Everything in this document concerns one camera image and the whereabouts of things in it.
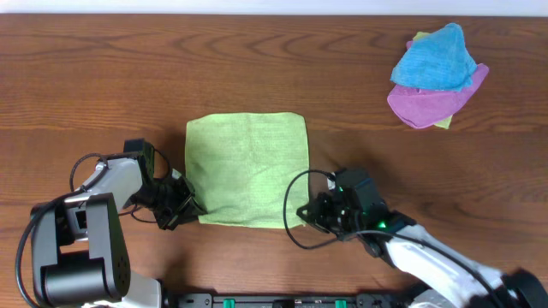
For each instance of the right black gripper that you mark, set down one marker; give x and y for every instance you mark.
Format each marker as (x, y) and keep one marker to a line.
(317, 216)

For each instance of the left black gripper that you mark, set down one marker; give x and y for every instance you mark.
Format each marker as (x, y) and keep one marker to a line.
(178, 205)

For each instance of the green microfiber cloth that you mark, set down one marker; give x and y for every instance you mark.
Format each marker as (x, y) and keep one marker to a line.
(244, 168)

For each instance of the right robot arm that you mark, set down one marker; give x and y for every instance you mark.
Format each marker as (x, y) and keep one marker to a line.
(452, 279)

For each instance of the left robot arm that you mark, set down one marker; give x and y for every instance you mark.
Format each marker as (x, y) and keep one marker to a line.
(79, 253)

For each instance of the purple microfiber cloth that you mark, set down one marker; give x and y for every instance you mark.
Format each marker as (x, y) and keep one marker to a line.
(421, 108)

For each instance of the yellow-green cloth at bottom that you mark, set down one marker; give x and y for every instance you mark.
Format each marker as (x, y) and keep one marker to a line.
(445, 123)

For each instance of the blue microfiber cloth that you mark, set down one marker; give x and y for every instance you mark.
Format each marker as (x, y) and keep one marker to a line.
(440, 62)

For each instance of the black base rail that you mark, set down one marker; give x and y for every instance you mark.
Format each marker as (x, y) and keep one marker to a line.
(206, 300)

